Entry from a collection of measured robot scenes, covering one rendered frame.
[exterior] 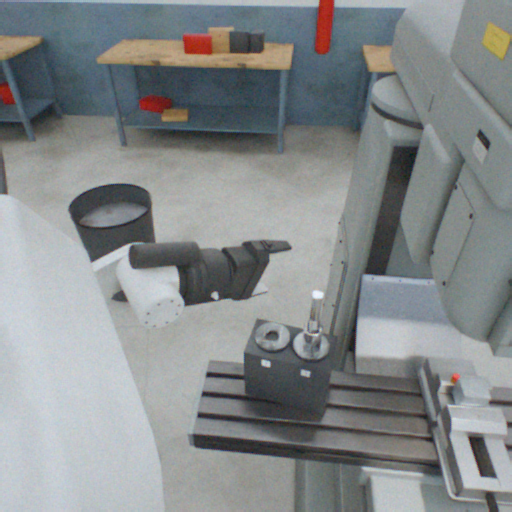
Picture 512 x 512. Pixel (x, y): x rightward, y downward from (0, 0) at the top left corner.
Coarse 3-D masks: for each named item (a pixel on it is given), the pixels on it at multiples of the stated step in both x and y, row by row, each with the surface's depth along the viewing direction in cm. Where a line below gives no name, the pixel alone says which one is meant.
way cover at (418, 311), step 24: (360, 288) 131; (384, 288) 130; (408, 288) 130; (432, 288) 129; (360, 312) 133; (384, 312) 132; (408, 312) 131; (432, 312) 131; (360, 336) 133; (384, 336) 132; (408, 336) 132; (432, 336) 131; (456, 336) 131; (360, 360) 131; (384, 360) 131; (408, 360) 131
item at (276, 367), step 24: (264, 336) 106; (288, 336) 106; (336, 336) 107; (264, 360) 103; (288, 360) 102; (312, 360) 101; (264, 384) 110; (288, 384) 107; (312, 384) 104; (312, 408) 110
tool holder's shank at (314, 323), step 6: (318, 294) 93; (312, 300) 93; (318, 300) 92; (312, 306) 94; (318, 306) 93; (312, 312) 95; (318, 312) 95; (312, 318) 96; (318, 318) 96; (312, 324) 97; (318, 324) 97; (312, 330) 99
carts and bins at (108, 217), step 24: (96, 192) 260; (120, 192) 265; (144, 192) 258; (72, 216) 243; (96, 216) 256; (120, 216) 256; (144, 216) 239; (96, 240) 234; (120, 240) 236; (144, 240) 247
